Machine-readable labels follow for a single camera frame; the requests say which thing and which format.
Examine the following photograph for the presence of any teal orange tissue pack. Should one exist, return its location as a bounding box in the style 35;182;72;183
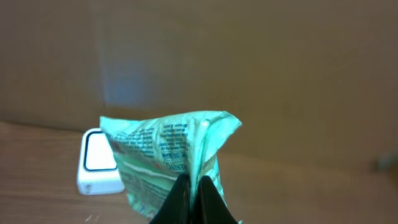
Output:
99;111;242;220

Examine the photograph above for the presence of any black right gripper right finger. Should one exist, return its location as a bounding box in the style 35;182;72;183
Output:
194;176;238;224

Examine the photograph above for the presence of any white barcode scanner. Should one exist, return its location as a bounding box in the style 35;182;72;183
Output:
76;128;125;195

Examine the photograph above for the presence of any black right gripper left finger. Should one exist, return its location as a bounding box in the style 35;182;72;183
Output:
149;174;190;224

